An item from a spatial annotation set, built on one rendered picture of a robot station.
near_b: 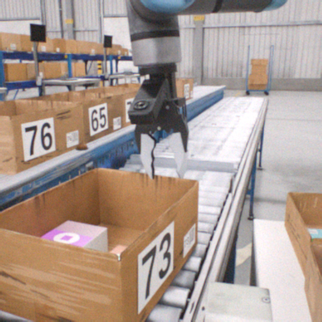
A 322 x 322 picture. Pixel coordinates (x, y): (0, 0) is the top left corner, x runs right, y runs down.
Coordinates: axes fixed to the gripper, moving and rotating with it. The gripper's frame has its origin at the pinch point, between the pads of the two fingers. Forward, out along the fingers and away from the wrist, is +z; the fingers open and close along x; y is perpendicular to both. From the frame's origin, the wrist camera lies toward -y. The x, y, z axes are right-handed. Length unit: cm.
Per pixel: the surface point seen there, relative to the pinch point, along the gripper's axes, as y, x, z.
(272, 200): 257, -13, 101
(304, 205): 37, -27, 21
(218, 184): 69, 2, 24
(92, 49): 951, 494, -105
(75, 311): -19.2, 11.6, 17.8
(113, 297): -20.0, 3.9, 14.0
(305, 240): 12.4, -25.7, 18.9
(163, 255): -4.2, 0.6, 15.1
